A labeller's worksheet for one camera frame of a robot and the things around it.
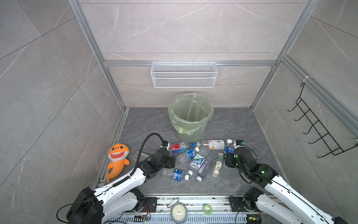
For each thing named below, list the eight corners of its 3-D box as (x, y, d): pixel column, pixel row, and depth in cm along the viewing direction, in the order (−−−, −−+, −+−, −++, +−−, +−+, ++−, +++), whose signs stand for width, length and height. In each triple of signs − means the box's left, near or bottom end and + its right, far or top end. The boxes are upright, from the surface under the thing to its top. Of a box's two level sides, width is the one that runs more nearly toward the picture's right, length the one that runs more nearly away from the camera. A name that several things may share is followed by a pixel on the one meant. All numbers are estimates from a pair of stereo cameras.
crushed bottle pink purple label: (193, 177, 84) (194, 175, 80) (208, 156, 93) (209, 153, 89) (201, 184, 82) (202, 181, 78) (215, 161, 91) (217, 158, 87)
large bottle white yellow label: (197, 151, 95) (198, 146, 90) (196, 144, 99) (197, 139, 94) (223, 151, 95) (225, 147, 90) (221, 144, 99) (224, 139, 94)
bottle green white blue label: (189, 165, 87) (189, 162, 84) (195, 155, 92) (196, 152, 88) (198, 171, 85) (198, 169, 82) (204, 161, 89) (205, 158, 86)
